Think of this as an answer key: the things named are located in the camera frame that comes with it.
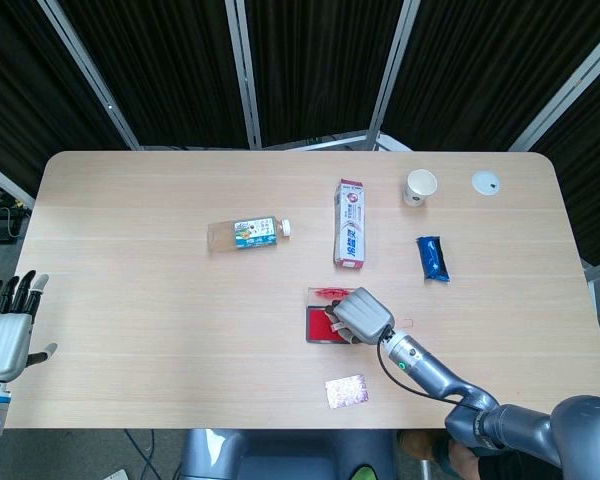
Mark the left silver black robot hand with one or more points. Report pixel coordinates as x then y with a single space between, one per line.
2 340

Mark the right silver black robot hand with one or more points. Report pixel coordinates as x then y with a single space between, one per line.
364 315

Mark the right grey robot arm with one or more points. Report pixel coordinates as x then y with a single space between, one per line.
480 400

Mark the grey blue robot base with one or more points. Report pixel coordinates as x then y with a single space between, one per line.
280 457

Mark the red ink pad case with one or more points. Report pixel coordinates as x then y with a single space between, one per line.
317 327

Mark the blue snack packet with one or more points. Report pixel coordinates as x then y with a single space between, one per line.
433 259

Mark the white red toothpaste box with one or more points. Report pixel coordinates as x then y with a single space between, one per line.
351 225

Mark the white paper cup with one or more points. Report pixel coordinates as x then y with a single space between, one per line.
419 187

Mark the brown shoe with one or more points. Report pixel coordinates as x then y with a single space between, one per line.
420 444

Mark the clear plastic drink bottle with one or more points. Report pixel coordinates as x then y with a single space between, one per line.
245 234

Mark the green round object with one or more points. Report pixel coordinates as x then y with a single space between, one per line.
362 473

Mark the white power strip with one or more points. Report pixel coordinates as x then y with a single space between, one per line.
117 474

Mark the white round cup lid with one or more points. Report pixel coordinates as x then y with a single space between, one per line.
485 183

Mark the black fabric screen panel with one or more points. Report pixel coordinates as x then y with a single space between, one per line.
480 65
590 150
20 75
165 65
320 65

